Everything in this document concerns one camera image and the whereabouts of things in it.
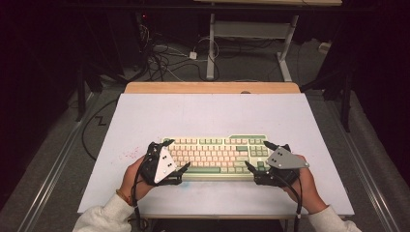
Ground white board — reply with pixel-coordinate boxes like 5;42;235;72
77;93;355;218

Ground right hand-held gripper black cable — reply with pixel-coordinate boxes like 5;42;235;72
273;174;305;232

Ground hand-held gripper black cable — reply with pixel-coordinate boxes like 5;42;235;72
273;174;305;232
130;154;153;232

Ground person's left hand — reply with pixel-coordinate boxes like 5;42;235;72
119;155;155;205

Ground black metal stand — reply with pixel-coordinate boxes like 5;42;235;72
74;61;89;123

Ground metal floor rail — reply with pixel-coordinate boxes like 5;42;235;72
323;96;402;232
14;91;98;232

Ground black cables under desk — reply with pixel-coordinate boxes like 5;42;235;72
215;36;282;60

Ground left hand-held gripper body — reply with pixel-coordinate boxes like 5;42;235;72
139;141;185;188

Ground tangle of floor cables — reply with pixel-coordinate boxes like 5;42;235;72
137;22;220;82

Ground small white floor box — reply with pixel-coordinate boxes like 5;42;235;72
317;42;333;55

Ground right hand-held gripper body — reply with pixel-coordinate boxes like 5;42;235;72
253;143;310;189

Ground person's right hand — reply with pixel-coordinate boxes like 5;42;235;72
281;154;330;216

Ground wooden table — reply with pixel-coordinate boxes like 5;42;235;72
115;81;346;220

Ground thin wrist bracelet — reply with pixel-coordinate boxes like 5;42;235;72
114;188;132;208

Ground cream green pink keyboard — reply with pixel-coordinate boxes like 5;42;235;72
161;133;276;182

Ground long black floor cable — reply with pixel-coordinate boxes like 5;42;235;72
80;98;119;162

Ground white metal desk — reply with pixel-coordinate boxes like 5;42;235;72
192;0;343;82

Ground left hand-held gripper black cable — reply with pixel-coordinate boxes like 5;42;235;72
130;154;153;232

